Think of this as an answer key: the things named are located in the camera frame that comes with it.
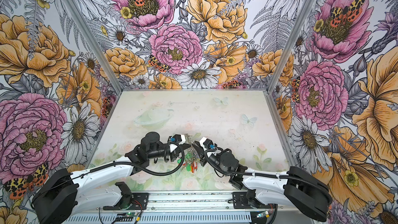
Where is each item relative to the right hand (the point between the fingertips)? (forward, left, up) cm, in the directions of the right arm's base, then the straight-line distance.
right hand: (194, 147), depth 75 cm
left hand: (+1, +3, -3) cm, 4 cm away
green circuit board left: (-25, +32, -17) cm, 44 cm away
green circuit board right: (-25, -31, -17) cm, 44 cm away
